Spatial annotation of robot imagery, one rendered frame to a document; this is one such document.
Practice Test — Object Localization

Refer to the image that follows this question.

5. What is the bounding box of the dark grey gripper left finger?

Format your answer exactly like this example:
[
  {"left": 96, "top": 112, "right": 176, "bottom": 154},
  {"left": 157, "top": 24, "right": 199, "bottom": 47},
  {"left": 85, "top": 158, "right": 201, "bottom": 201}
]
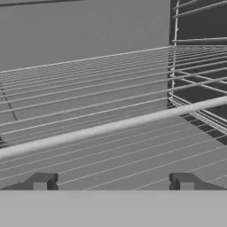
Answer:
[{"left": 0, "top": 172, "right": 59, "bottom": 191}]

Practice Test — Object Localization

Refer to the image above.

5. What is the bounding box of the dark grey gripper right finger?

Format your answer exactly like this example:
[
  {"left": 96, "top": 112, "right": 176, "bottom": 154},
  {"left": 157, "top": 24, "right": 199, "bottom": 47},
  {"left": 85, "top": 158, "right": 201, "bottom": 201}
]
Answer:
[{"left": 168, "top": 172, "right": 227, "bottom": 191}]

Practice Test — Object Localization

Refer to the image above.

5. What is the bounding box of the grey wire oven rack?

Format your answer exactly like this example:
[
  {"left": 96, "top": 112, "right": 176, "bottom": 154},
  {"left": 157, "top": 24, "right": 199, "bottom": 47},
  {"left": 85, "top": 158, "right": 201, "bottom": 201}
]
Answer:
[{"left": 0, "top": 44, "right": 227, "bottom": 160}]

